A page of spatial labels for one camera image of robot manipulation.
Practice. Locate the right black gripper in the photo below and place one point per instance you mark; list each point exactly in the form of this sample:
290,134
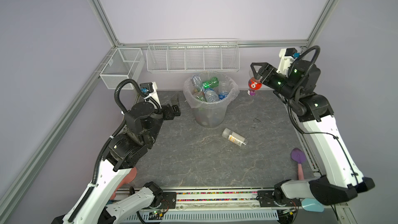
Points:
265,75

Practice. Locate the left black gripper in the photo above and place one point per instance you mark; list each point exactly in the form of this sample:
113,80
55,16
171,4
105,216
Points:
170,114

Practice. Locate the clear bottle blue label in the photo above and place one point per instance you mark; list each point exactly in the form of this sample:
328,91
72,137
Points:
223,89

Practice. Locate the green soda bottle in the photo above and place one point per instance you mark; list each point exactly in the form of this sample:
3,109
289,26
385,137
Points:
211,83

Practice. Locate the frosted bottle yellow label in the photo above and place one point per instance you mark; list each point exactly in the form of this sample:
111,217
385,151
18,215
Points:
234,137

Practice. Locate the Ganten clear water bottle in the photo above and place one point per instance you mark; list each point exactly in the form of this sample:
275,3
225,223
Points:
197,83

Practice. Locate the small blue label water bottle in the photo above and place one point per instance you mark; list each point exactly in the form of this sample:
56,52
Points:
210,95

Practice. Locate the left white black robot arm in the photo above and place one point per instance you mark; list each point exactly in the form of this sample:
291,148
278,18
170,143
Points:
116,159

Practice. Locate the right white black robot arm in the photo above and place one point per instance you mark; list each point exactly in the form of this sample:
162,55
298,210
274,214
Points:
311,114

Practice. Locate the clear plastic bin liner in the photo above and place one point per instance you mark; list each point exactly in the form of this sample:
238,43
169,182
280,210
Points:
198,100

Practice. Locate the grey mesh waste bin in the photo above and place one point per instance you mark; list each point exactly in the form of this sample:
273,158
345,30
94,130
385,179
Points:
209,118

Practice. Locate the pink round toy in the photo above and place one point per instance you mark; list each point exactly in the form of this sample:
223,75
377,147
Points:
127,179

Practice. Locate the purple pink toy shovel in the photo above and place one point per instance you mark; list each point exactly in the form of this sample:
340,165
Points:
299,157

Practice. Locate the teal toy shovel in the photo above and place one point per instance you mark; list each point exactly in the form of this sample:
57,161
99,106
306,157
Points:
312,205

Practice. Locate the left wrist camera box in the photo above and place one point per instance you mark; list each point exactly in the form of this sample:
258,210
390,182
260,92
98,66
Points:
150,90

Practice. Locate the white wire wall rack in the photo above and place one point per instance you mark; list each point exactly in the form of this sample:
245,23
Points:
193,55

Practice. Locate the white mesh wall basket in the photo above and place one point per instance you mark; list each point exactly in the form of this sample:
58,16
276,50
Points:
124,63

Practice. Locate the aluminium rail with beads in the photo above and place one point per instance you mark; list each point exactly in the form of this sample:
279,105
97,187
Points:
229,198

